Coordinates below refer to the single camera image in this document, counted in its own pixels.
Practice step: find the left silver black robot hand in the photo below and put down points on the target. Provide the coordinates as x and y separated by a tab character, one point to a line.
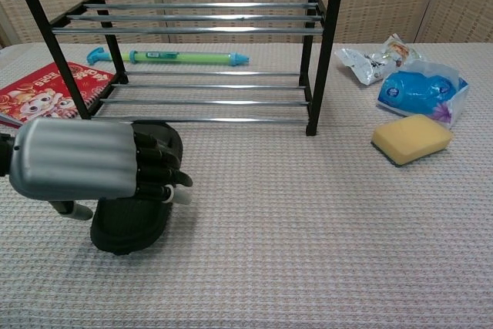
77	157

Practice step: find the black slipper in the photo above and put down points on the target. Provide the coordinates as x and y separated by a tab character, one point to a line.
127	225

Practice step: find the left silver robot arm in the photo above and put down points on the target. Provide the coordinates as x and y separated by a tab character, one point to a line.
4	155

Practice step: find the black metal shoe rack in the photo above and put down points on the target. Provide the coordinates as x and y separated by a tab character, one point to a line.
323	48

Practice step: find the red cartoon spiral notebook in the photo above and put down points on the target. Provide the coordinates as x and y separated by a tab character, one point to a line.
31	96

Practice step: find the green blue water gun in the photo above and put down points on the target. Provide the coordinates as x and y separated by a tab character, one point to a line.
192	58

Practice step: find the woven beige tablecloth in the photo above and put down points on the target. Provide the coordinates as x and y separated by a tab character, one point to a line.
289	236

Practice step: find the white snack bag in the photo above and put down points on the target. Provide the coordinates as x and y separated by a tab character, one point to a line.
366	65

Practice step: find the yellow sponge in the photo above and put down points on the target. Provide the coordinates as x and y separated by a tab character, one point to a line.
410	138

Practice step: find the blue tissue pack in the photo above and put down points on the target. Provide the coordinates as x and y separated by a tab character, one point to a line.
416	92

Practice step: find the bamboo folding screen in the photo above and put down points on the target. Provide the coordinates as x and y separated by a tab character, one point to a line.
385	1

